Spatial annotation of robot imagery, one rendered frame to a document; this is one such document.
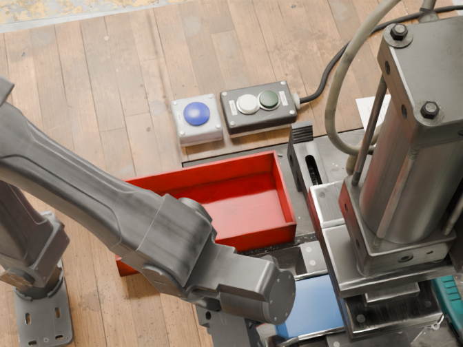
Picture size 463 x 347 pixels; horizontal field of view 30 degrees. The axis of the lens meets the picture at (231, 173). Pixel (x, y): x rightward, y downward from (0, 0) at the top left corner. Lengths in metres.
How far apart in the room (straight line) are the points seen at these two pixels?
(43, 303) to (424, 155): 0.67
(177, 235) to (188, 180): 0.40
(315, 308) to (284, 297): 0.22
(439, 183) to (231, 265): 0.25
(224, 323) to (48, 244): 0.26
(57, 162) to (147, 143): 0.49
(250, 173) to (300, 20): 0.30
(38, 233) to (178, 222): 0.25
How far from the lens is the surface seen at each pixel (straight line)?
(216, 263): 0.88
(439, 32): 0.67
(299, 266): 1.18
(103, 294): 1.21
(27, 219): 1.03
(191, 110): 1.29
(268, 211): 1.25
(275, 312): 0.88
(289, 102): 1.31
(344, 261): 0.92
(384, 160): 0.74
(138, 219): 0.84
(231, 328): 0.94
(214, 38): 1.41
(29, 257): 1.06
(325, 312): 1.11
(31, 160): 0.83
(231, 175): 1.26
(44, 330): 1.20
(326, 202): 1.00
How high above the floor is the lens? 2.03
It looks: 62 degrees down
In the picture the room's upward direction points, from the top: 1 degrees clockwise
